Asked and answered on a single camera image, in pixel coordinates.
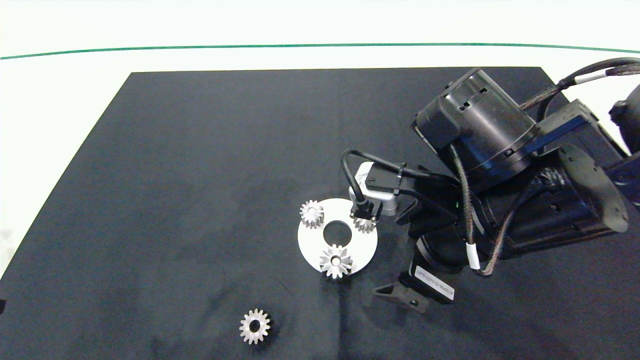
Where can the round white pin plate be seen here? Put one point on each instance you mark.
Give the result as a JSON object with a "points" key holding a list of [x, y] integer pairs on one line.
{"points": [[310, 245]]}

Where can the large steel gear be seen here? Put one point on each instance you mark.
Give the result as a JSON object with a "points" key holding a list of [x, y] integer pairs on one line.
{"points": [[345, 263]]}

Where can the silver boxy wrist camera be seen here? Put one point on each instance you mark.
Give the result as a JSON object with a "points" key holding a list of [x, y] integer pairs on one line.
{"points": [[386, 201]]}

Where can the small steel gear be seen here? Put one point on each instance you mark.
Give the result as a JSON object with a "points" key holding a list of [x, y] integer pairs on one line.
{"points": [[368, 228], [263, 328], [318, 217]]}

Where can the dark rubber mat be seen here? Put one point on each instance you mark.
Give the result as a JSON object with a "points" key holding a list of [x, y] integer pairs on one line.
{"points": [[175, 200]]}

